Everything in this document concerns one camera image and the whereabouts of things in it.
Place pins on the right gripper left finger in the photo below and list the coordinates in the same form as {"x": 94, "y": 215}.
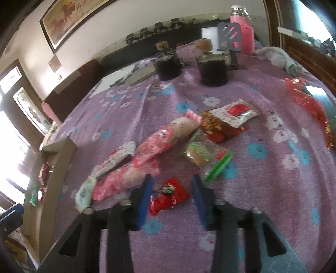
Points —
{"x": 78, "y": 249}

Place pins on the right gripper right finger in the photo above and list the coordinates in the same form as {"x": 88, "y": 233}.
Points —
{"x": 266, "y": 250}

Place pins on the pink clear snack bag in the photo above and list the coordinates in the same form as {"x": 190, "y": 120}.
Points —
{"x": 123, "y": 178}

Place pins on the small red candy packet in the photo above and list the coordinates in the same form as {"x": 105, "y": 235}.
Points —
{"x": 167, "y": 196}

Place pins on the dark red snack bag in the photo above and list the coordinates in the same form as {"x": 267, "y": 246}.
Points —
{"x": 217, "y": 130}

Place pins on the white red snack packet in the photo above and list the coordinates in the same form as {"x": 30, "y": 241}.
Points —
{"x": 236, "y": 113}

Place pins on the cardboard box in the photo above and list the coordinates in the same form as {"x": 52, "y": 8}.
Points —
{"x": 38, "y": 221}

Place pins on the green trimmed biscuit packet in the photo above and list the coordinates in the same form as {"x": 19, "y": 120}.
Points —
{"x": 210, "y": 157}

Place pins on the purple floral tablecloth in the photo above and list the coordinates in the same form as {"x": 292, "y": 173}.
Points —
{"x": 280, "y": 160}

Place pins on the white red striped packet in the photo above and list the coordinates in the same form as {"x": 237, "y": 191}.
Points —
{"x": 114, "y": 159}

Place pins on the long pink snack pack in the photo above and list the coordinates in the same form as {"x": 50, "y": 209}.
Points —
{"x": 164, "y": 138}

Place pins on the dark sofa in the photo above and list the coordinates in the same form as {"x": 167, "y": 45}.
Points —
{"x": 70, "y": 92}

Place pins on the black smartphone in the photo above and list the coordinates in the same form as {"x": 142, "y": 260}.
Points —
{"x": 320, "y": 94}

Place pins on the red foil wrapper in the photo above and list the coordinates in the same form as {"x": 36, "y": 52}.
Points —
{"x": 297, "y": 88}

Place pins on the white paper sheet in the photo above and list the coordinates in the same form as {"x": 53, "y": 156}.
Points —
{"x": 111, "y": 80}

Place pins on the grey notebook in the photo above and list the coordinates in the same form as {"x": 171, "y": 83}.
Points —
{"x": 140, "y": 75}

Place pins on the black jar right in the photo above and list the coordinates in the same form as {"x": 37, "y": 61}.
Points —
{"x": 212, "y": 67}

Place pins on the black jar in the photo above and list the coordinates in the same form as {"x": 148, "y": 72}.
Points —
{"x": 212, "y": 67}
{"x": 167, "y": 63}

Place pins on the white plastic bag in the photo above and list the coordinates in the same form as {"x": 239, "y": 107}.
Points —
{"x": 278, "y": 58}

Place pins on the black jar left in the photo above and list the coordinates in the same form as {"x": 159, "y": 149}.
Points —
{"x": 167, "y": 63}

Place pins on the white cup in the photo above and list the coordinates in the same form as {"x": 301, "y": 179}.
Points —
{"x": 211, "y": 33}

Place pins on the framed painting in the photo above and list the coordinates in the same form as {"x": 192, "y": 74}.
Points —
{"x": 64, "y": 17}

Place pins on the pink thermos bottle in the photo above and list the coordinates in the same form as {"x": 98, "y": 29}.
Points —
{"x": 240, "y": 15}

